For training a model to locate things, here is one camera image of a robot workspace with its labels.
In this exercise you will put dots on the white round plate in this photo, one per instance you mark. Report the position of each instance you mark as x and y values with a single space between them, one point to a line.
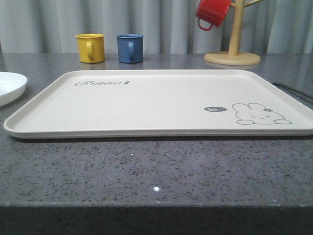
12 86

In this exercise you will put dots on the beige rabbit serving tray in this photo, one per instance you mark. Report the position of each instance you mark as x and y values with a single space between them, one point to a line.
143 103

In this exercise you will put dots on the wooden mug tree stand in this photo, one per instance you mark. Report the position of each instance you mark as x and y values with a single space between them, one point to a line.
233 56

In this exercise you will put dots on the grey pleated curtain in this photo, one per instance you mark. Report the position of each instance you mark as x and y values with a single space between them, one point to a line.
168 26

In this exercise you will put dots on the silver metal chopstick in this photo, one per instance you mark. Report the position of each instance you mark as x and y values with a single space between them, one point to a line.
293 89

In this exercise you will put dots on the yellow enamel mug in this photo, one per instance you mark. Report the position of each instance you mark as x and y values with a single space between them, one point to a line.
91 47

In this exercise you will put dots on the blue enamel mug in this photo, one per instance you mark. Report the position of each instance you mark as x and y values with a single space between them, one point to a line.
130 48

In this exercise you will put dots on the red enamel mug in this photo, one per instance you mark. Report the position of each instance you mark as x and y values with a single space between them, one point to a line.
213 12

